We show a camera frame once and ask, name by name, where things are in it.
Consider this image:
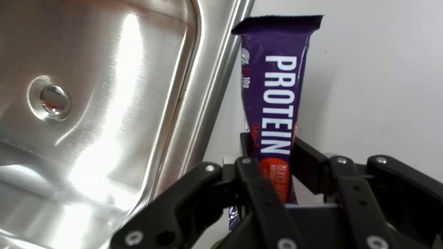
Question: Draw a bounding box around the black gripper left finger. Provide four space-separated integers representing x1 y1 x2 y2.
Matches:
109 132 305 249

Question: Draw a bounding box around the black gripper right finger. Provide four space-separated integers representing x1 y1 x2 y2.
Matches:
290 136 443 249

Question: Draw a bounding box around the purple protein bar snack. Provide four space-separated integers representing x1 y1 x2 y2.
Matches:
222 14 323 233

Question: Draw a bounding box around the stainless steel sink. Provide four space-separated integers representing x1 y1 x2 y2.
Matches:
0 0 255 249

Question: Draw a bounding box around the round metal sink drain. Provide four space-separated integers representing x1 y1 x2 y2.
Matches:
26 75 73 124

